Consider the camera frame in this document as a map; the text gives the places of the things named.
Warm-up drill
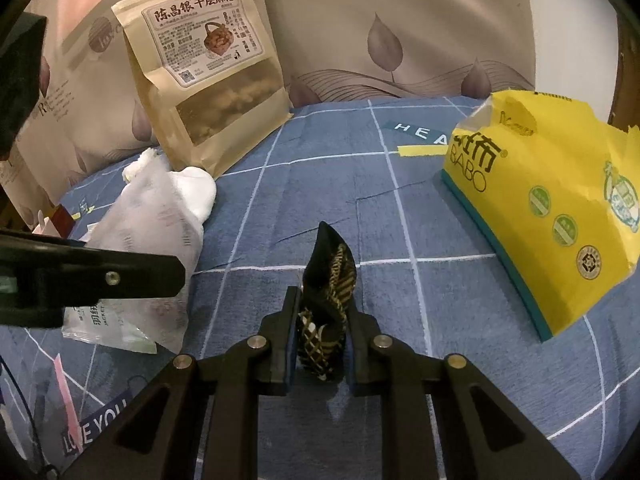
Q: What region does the dark red tin box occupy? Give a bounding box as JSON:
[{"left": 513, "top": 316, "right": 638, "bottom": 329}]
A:
[{"left": 50, "top": 204, "right": 76, "bottom": 238}]

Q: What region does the white plastic garment packet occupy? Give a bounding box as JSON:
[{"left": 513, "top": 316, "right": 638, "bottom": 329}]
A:
[{"left": 61, "top": 162, "right": 206, "bottom": 355}]

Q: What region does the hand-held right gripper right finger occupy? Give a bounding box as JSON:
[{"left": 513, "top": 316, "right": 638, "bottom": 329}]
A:
[{"left": 345, "top": 305, "right": 583, "bottom": 480}]

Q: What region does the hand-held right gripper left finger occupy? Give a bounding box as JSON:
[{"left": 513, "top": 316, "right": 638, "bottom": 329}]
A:
[{"left": 60, "top": 286, "right": 303, "bottom": 480}]

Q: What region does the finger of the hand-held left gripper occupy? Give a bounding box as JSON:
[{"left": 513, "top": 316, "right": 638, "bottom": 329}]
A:
[
  {"left": 0, "top": 229, "right": 187, "bottom": 307},
  {"left": 0, "top": 12, "right": 48, "bottom": 161}
]

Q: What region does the beige leaf print curtain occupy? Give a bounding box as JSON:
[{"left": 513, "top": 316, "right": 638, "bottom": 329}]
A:
[{"left": 0, "top": 0, "right": 538, "bottom": 221}]

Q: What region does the black gold patterned cloth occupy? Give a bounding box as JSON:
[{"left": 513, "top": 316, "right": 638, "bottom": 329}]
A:
[{"left": 296, "top": 221, "right": 357, "bottom": 383}]

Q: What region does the brown kraft snack bag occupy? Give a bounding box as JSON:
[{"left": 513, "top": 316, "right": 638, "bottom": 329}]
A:
[{"left": 110, "top": 0, "right": 295, "bottom": 178}]

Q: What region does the yellow tissue pack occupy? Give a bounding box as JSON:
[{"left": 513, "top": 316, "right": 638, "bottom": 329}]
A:
[{"left": 441, "top": 89, "right": 640, "bottom": 343}]

